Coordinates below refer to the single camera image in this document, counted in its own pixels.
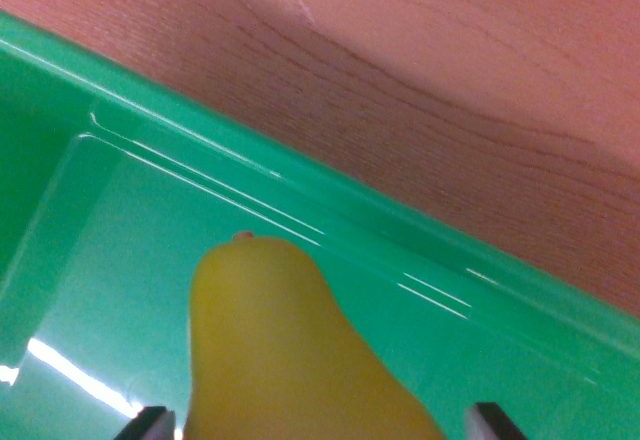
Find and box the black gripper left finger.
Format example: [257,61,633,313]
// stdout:
[112,405,177,440]

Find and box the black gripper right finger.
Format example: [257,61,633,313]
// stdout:
[464,401,530,440]

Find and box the yellow-green plastic pear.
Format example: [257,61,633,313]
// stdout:
[180,231,447,440]

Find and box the green plastic bin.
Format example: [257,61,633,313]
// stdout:
[0,9,640,440]

